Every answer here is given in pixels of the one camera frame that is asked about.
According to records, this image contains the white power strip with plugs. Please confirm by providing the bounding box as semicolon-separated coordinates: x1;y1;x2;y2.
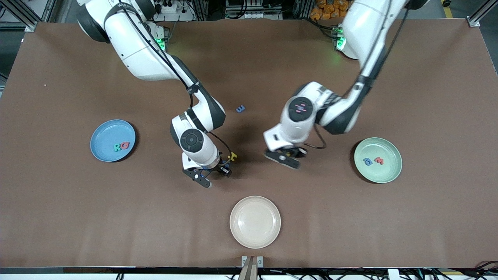
154;0;195;22

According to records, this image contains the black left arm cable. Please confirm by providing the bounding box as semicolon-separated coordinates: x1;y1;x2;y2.
303;0;409;150

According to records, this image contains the metal bracket on table edge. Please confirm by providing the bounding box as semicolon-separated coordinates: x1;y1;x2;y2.
238;255;264;280

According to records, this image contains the narrow white power strip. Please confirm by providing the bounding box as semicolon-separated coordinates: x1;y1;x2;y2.
243;11;282;19

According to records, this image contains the orange items pile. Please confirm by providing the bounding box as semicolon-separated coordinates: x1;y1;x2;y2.
310;0;343;22

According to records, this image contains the blue round plate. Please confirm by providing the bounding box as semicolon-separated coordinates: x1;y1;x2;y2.
90;119;137;163

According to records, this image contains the brown table cover sheet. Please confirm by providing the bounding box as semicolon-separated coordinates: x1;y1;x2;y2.
0;19;498;269

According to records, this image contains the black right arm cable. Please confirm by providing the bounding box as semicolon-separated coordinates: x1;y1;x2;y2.
117;0;232;166

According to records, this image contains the green round plate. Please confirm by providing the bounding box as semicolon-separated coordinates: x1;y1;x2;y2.
354;137;403;184

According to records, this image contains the beige round plate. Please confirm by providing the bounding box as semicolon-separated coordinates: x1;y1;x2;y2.
230;196;281;249

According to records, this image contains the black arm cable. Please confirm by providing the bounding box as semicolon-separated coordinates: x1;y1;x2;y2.
117;0;232;166
303;0;409;150

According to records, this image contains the aluminium frame profile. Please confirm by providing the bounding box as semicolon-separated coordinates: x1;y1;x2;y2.
467;0;498;28
0;0;51;32

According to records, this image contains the black cable bundle under table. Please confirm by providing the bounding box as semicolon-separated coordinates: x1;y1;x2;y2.
268;261;498;280

